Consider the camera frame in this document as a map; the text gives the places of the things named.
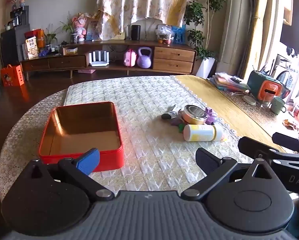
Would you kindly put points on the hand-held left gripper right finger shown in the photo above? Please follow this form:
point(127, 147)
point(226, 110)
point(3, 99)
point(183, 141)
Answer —
point(205, 161)

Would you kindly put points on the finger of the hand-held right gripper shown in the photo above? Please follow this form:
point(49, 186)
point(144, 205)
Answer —
point(289, 142)
point(254, 146)

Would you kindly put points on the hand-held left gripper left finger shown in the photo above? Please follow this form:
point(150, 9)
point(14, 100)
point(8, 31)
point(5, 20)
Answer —
point(88, 161)

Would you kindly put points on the white bottle yellow label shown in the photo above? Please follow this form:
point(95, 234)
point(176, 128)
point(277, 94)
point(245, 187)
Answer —
point(202, 133)

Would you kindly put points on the red tin box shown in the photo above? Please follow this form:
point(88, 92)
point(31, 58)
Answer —
point(84, 130)

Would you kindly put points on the small green toy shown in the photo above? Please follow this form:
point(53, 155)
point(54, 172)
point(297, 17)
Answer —
point(181, 128)

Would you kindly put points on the purple toy figure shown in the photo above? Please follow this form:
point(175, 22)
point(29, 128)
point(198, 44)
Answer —
point(210, 115)

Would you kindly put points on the round metal tin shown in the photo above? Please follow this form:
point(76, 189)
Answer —
point(194, 115)

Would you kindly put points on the small black bottle white label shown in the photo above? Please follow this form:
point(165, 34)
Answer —
point(168, 116)

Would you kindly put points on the green mug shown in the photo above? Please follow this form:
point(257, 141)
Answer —
point(277, 105)

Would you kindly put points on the white round dish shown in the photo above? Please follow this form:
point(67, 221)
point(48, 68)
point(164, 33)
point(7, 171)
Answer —
point(249, 100)

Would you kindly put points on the yellow cloth with lace trim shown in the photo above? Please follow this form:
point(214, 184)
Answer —
point(227, 105)

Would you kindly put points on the green orange desk organizer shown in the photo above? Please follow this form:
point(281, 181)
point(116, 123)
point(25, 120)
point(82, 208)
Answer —
point(264, 87)

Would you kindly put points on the stack of books and folders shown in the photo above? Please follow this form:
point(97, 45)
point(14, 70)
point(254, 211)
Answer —
point(227, 85)

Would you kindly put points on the black pouch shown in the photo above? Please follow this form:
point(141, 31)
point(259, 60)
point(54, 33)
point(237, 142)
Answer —
point(235, 80)

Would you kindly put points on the cream quilted table mat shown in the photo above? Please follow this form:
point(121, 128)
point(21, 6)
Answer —
point(139, 97)

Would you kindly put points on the pink tray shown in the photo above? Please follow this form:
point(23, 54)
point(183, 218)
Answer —
point(87, 71)

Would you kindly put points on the white planter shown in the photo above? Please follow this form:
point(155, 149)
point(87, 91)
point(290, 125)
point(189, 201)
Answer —
point(205, 67)

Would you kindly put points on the light wooden cabinet drawer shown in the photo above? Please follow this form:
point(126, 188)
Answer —
point(174, 54)
point(173, 66)

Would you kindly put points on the white router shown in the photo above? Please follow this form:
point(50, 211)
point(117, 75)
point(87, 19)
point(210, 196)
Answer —
point(98, 61)

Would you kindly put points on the wooden TV cabinet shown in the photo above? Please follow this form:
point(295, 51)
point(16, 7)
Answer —
point(64, 61)

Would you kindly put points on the pink toy suitcase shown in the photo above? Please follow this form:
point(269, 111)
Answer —
point(130, 58)

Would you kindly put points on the small brown cardboard box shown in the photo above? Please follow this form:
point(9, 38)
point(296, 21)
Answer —
point(70, 51)

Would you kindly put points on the orange paper bag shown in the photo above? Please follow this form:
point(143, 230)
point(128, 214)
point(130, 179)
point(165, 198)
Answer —
point(12, 76)

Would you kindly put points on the purple kettlebell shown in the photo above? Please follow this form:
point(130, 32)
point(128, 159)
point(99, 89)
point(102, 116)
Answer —
point(145, 60)

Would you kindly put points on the beige curtain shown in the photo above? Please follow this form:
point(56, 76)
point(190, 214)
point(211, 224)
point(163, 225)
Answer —
point(260, 30)

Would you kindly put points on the white floor air conditioner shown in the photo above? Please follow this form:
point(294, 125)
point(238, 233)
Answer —
point(235, 30)

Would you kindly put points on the grassy plant in patterned pot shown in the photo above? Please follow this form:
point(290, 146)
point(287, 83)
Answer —
point(74, 38)

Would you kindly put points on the white printed snack box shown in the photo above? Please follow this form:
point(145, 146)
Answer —
point(31, 47)

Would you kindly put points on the small green potted plant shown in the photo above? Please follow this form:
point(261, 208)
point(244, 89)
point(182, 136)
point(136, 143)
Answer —
point(50, 38)

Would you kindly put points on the blue gift bag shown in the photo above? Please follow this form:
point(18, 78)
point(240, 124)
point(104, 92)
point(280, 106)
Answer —
point(178, 35)

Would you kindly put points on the blue printed box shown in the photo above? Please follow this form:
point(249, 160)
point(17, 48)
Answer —
point(92, 30)

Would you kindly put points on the orange red gift bag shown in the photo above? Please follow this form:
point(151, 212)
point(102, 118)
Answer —
point(40, 38)

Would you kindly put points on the clear plastic bag of fruit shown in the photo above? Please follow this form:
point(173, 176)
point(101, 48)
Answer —
point(164, 36)

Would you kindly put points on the pink plush doll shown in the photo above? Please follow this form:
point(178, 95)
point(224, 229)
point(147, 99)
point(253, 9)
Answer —
point(80, 27)

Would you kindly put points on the black mini fridge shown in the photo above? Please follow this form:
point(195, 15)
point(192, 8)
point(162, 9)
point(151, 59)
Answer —
point(12, 47)

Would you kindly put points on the black speaker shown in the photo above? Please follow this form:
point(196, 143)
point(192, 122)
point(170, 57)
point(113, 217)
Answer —
point(135, 32)

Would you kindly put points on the tall potted tree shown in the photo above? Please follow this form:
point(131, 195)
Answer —
point(197, 17)

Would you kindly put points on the black coffee machine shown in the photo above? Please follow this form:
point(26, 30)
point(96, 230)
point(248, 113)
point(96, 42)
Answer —
point(20, 17)

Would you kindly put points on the floral patterned hanging cloth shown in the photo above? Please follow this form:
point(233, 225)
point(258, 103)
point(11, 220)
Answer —
point(139, 2)

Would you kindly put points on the small figurine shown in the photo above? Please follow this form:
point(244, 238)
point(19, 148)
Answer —
point(21, 3)

